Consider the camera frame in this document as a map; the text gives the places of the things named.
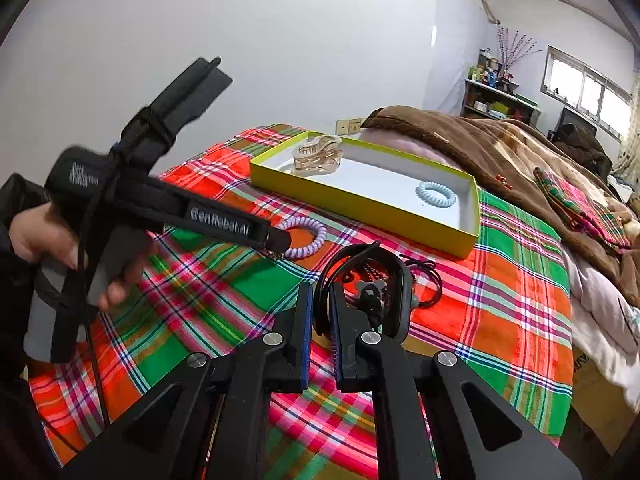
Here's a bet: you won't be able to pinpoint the black hair tie teal bead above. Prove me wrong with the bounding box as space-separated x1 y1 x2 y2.
400 255 445 308

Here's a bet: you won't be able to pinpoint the patterned curtain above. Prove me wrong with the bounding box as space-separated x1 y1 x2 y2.
612 70 640 186

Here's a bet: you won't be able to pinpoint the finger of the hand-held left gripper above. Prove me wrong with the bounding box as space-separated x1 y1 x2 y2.
261 226 293 261

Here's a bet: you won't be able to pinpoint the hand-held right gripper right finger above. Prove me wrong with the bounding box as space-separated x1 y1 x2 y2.
327 282 583 480

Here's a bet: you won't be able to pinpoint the light blue spiral hair tie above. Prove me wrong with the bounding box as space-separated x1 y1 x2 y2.
416 180 457 207

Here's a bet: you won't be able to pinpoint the purple spiral hair tie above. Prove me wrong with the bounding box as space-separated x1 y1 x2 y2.
274 217 327 261

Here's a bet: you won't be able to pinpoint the brown blanket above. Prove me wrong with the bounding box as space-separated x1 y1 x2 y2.
361 105 640 306

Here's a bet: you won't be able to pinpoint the plaid blanket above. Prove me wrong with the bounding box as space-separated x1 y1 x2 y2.
27 125 575 480

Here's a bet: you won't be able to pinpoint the person's left hand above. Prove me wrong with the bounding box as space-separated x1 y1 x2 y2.
9 202 159 314

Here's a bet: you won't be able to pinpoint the wooden shelf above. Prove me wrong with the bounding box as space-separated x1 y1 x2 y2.
461 79 542 128

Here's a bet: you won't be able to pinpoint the black monitor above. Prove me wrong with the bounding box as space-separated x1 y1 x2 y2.
557 106 591 133

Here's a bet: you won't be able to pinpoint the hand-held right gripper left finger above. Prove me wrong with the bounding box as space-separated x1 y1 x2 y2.
60 282 316 480

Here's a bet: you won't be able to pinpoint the black wristband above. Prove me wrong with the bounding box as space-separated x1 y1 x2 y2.
320 242 416 343

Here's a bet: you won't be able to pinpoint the dark jacket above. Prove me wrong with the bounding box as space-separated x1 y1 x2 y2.
555 122 613 178

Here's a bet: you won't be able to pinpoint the window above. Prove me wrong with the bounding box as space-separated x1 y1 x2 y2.
542 45 633 141

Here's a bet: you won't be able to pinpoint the folded plaid cloth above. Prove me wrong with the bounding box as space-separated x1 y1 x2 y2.
532 166 633 256

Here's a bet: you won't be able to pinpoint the yellow cardboard box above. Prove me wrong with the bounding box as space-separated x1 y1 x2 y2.
250 130 482 260

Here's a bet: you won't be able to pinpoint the group of bottles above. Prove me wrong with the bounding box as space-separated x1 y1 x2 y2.
467 49 516 86

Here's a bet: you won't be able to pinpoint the beige hair claw clip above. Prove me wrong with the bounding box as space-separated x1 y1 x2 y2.
291 133 344 177

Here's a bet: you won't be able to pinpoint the pink flower branches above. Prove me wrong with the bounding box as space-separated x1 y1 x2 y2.
495 25 543 76

